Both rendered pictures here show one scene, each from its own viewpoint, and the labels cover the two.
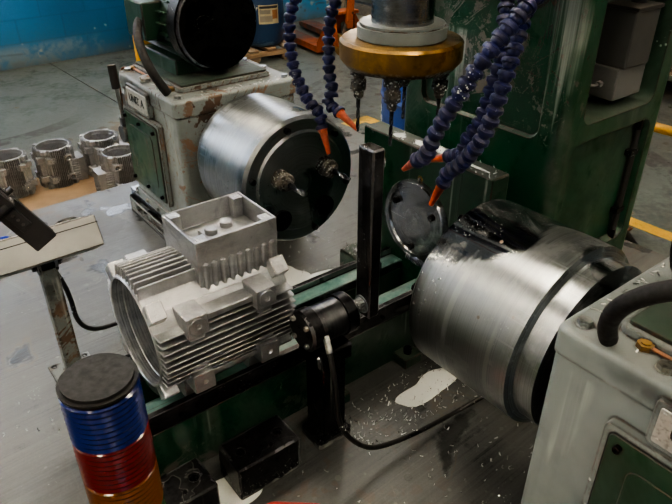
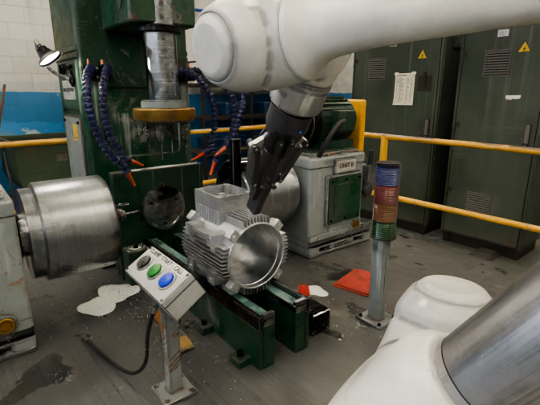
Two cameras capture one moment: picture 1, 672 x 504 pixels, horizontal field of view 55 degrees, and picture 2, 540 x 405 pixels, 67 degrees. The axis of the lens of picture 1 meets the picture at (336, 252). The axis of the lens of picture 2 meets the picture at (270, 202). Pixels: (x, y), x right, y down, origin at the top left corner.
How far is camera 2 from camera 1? 1.34 m
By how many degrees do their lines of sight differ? 83
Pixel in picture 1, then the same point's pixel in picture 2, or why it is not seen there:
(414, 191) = (161, 191)
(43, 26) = not seen: outside the picture
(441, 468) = not seen: hidden behind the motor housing
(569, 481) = (320, 209)
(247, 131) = (88, 192)
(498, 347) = (291, 186)
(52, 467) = (276, 377)
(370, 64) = (187, 115)
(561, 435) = (316, 196)
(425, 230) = (172, 208)
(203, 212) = (207, 198)
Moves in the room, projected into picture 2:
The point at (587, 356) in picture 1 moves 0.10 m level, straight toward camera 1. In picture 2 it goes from (319, 163) to (348, 165)
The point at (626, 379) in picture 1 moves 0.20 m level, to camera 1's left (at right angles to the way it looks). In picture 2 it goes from (328, 161) to (337, 173)
